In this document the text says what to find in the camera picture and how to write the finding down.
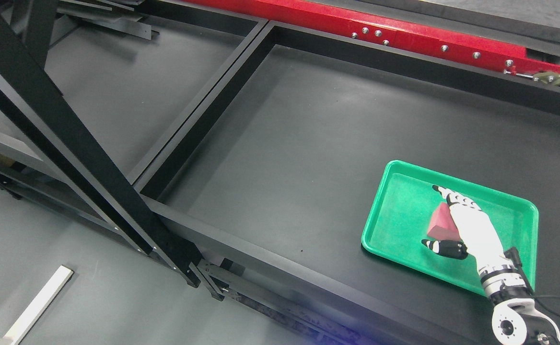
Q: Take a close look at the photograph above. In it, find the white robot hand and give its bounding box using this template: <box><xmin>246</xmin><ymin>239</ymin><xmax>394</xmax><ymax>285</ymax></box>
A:
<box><xmin>421</xmin><ymin>185</ymin><xmax>513</xmax><ymax>275</ymax></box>

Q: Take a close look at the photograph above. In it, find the pink block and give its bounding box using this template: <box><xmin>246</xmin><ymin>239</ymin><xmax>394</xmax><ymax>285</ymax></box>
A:
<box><xmin>426</xmin><ymin>202</ymin><xmax>461</xmax><ymax>241</ymax></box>

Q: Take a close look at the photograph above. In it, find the green tray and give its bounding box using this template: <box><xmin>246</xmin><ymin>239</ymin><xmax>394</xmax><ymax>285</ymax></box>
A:
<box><xmin>361</xmin><ymin>160</ymin><xmax>539</xmax><ymax>295</ymax></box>

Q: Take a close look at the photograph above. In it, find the red metal beam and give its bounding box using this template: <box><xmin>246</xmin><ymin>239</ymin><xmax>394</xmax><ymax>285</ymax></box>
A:
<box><xmin>197</xmin><ymin>0</ymin><xmax>560</xmax><ymax>81</ymax></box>

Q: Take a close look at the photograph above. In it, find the white desk left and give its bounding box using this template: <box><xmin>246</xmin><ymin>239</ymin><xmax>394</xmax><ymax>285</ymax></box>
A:
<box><xmin>2</xmin><ymin>265</ymin><xmax>74</xmax><ymax>345</ymax></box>

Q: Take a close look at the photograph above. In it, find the black shelf frame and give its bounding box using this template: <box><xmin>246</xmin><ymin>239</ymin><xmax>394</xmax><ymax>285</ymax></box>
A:
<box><xmin>0</xmin><ymin>0</ymin><xmax>560</xmax><ymax>345</ymax></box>

